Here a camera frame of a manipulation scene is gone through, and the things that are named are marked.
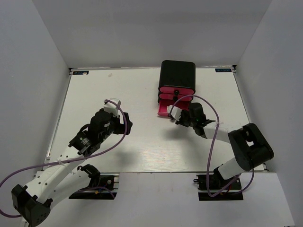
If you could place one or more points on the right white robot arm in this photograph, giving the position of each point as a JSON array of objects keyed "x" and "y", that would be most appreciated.
[{"x": 249, "y": 146}]

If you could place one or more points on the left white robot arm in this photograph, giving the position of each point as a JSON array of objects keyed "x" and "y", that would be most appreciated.
[{"x": 68, "y": 175}]

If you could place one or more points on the left blue label sticker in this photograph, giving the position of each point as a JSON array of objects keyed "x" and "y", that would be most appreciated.
[{"x": 86, "y": 72}]

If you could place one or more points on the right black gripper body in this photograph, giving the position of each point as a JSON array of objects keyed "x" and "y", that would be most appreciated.
[{"x": 186, "y": 119}]

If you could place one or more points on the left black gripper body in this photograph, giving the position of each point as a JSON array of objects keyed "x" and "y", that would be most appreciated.
[{"x": 115, "y": 127}]

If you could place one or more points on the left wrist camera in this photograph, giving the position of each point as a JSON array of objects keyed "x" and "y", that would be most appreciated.
[{"x": 112, "y": 106}]

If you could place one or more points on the black drawer cabinet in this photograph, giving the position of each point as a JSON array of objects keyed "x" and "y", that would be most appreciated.
[{"x": 177, "y": 74}]

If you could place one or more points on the blue label sticker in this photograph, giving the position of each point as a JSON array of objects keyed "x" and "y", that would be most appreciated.
[
  {"x": 223, "y": 70},
  {"x": 86, "y": 72}
]

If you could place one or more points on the right blue label sticker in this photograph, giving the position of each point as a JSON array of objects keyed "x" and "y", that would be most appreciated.
[{"x": 223, "y": 70}]

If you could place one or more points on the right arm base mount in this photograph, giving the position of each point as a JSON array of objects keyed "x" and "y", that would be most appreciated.
[{"x": 214, "y": 185}]

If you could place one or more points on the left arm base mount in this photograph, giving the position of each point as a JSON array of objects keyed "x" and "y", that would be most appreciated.
[{"x": 101, "y": 186}]

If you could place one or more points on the pink drawer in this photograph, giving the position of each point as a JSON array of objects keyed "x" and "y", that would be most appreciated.
[
  {"x": 181, "y": 90},
  {"x": 173, "y": 97},
  {"x": 164, "y": 104}
]

